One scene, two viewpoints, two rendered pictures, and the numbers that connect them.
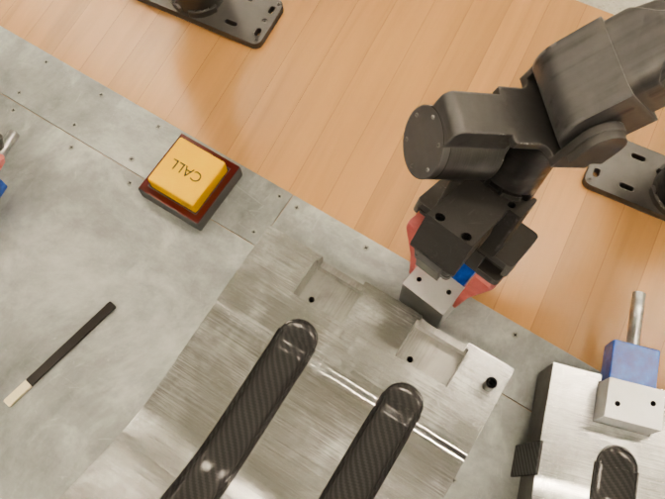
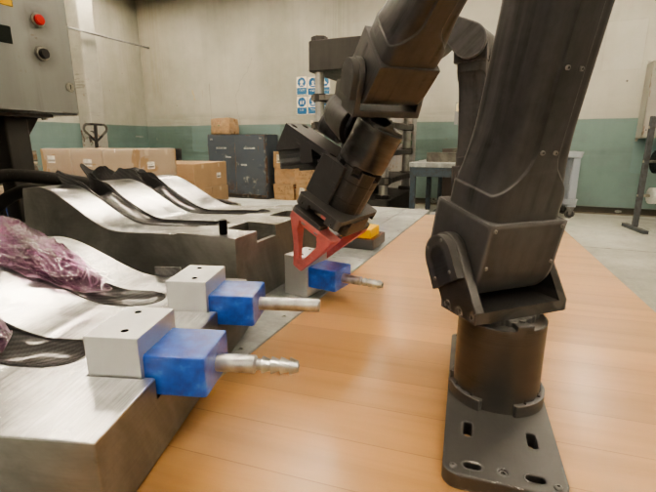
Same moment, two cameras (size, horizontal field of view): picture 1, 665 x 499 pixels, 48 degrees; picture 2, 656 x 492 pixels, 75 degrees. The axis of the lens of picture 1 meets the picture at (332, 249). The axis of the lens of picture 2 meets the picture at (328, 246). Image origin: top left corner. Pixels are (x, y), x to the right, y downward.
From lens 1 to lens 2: 0.86 m
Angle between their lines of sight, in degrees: 73
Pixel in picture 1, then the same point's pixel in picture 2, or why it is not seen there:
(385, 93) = not seen: hidden behind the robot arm
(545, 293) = (326, 328)
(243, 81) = not seen: hidden behind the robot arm
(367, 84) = not seen: hidden behind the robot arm
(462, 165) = (332, 108)
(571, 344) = (278, 340)
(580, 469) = (150, 287)
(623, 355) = (247, 284)
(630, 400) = (200, 271)
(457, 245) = (288, 127)
